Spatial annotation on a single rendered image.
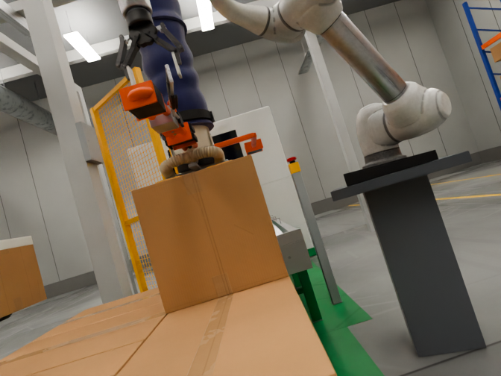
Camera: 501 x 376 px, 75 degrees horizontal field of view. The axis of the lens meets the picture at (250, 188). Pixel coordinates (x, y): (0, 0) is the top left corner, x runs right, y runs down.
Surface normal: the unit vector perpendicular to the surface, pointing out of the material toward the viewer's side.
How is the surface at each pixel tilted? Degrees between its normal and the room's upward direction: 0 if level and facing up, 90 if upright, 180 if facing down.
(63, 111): 90
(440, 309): 90
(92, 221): 90
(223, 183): 90
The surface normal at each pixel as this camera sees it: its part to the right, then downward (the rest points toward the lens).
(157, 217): -0.01, -0.07
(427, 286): -0.29, 0.03
